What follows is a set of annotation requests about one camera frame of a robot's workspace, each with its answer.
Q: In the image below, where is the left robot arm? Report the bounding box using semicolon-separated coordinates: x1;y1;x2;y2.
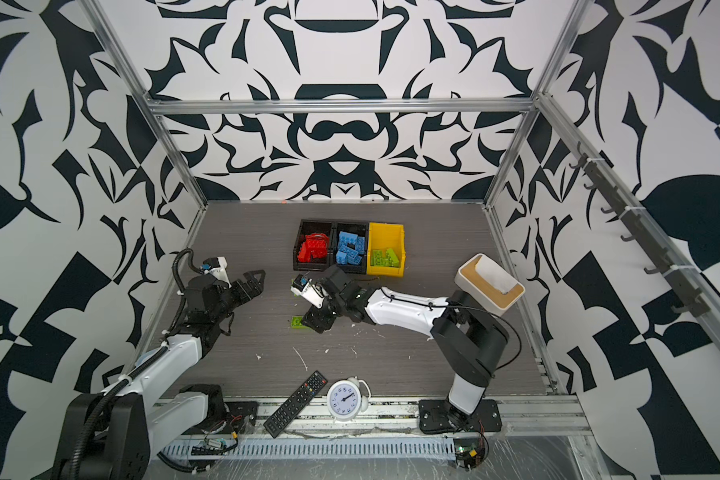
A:
50;248;266;479

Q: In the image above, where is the green lego brick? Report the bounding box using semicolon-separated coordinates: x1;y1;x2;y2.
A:
291;316;305;329
370;250;387;267

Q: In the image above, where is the white cable duct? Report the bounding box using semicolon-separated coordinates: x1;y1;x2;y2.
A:
163;437;456;461

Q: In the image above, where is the wall hook rail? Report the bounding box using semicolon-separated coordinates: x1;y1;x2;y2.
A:
571;151;711;318

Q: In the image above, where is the white box wooden lid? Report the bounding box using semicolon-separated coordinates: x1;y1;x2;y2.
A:
454;253;525;317

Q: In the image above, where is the green lego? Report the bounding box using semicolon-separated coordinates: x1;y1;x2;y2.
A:
385;248;400;268

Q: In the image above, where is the red lego arch piece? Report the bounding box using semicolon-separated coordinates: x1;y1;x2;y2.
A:
297;233;330;263

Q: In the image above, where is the left black storage bin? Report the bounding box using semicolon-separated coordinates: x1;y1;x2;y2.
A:
292;219;337;271

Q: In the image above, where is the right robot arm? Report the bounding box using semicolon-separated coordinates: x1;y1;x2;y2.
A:
291;266;510;418

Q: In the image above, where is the yellow storage bin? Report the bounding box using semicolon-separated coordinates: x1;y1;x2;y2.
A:
367;222;406;278

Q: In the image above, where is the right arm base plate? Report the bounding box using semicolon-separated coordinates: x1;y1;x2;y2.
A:
418;399;503;435

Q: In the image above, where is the white alarm clock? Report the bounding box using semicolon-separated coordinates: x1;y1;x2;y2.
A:
327;377;372;422

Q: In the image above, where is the middle black storage bin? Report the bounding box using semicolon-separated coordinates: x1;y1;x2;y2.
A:
333;221;369;275

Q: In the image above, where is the black storage bin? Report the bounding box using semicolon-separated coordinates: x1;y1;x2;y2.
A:
333;221;369;275
292;219;337;271

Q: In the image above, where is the black remote control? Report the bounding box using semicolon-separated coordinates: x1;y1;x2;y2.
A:
264;370;327;439

